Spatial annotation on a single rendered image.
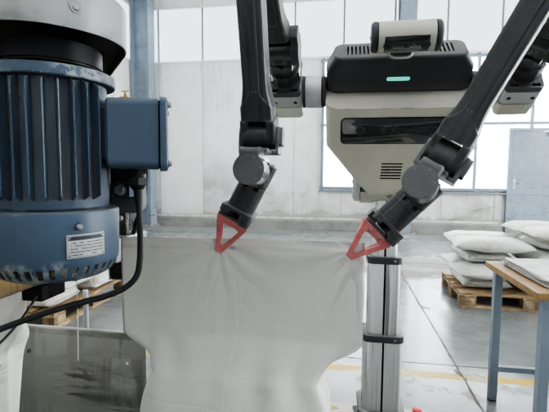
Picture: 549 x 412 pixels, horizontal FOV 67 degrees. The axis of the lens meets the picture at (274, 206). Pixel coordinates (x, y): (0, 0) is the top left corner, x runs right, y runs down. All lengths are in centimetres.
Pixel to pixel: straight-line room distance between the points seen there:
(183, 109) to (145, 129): 902
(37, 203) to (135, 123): 14
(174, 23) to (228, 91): 190
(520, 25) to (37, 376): 151
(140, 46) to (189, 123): 189
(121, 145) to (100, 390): 104
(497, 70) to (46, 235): 68
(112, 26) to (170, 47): 939
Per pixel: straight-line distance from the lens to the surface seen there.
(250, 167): 73
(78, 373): 148
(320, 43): 922
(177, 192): 952
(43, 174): 52
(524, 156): 940
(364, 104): 116
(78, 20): 53
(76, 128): 54
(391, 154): 123
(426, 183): 71
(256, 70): 78
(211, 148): 925
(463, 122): 78
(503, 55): 78
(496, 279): 249
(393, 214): 77
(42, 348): 152
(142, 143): 53
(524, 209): 945
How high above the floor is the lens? 121
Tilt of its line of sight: 5 degrees down
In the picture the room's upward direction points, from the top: straight up
